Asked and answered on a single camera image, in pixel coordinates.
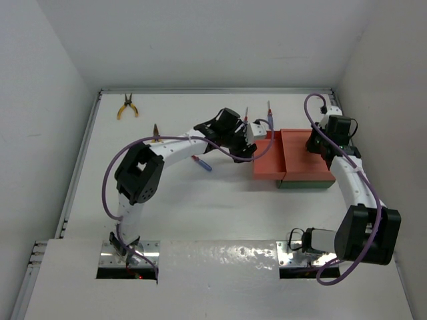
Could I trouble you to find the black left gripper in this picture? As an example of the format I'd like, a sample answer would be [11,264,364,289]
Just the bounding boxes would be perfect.
[221,125,255,161]

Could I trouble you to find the salmon red drawer box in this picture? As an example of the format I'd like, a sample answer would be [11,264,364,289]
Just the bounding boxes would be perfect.
[253,129,335,183]

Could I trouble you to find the yellow pliers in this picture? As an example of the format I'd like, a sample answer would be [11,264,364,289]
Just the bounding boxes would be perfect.
[151,123,163,143]
[116,93,139,121]

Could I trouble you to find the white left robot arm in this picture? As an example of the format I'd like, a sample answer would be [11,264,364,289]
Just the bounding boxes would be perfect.
[109,108,267,256]

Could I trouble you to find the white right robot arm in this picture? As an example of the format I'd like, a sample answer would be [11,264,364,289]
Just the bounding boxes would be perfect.
[306,112,401,265]

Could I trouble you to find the blue red screwdriver left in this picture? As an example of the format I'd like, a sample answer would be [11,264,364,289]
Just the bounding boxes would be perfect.
[244,107,249,124]

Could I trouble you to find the blue red screwdriver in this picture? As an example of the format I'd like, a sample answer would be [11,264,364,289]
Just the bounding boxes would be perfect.
[191,155,212,172]
[244,107,249,124]
[267,101,274,131]

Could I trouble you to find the green drawer box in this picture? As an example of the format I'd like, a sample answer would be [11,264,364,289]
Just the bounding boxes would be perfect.
[276,179,336,189]

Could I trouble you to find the blue red screwdriver centre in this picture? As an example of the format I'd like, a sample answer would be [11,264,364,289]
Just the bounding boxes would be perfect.
[191,155,212,172]

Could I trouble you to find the blue red screwdriver right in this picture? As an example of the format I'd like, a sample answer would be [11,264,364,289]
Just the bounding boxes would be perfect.
[267,101,274,131]

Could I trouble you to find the white front cover board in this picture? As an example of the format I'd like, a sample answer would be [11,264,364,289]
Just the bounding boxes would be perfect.
[25,239,412,319]

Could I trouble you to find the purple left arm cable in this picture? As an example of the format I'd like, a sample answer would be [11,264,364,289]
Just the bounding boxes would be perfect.
[101,119,276,279]

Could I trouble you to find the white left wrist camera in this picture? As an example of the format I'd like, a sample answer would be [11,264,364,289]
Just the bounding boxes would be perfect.
[247,123,267,144]

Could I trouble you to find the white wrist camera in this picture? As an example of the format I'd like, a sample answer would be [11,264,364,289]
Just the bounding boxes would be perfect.
[320,105,342,117]
[247,123,267,144]

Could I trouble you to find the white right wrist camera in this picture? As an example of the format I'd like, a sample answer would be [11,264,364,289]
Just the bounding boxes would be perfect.
[320,105,342,117]

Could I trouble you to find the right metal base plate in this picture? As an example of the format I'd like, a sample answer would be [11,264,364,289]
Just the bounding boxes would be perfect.
[276,241,336,269]

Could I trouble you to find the metal base plate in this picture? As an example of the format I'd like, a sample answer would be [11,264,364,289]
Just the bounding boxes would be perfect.
[99,240,161,267]
[276,241,336,269]

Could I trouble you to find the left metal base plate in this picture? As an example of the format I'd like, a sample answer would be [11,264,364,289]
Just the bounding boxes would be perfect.
[99,240,161,267]

